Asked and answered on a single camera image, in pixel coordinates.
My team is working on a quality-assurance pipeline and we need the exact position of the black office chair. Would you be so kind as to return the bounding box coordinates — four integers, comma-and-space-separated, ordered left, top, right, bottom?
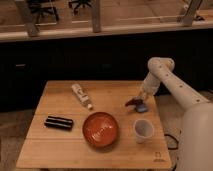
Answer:
26, 0, 59, 22

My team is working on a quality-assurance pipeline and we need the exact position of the black cable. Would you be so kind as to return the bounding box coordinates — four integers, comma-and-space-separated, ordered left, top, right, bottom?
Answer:
163, 133, 179, 151

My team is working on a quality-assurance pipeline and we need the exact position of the white tube bottle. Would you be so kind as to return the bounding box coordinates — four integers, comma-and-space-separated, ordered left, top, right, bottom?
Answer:
71, 84, 93, 110

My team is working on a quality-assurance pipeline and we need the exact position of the blue sponge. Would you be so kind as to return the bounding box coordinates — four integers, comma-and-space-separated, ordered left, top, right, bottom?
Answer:
136, 104, 148, 113

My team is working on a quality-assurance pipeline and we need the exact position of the red bowl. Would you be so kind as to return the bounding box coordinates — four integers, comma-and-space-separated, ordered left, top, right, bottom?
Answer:
82, 112, 119, 148

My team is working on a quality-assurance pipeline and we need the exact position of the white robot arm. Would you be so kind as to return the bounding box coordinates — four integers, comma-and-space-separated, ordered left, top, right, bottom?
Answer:
141, 57, 213, 171

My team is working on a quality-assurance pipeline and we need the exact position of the black office chair base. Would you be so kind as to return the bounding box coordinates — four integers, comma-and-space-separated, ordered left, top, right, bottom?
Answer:
68, 0, 92, 14

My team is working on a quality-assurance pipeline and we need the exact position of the black rectangular case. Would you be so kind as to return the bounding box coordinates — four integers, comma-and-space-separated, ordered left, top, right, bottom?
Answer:
44, 116, 74, 130

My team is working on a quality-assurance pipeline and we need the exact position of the wooden table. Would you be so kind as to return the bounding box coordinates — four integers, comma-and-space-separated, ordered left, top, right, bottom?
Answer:
17, 81, 171, 169

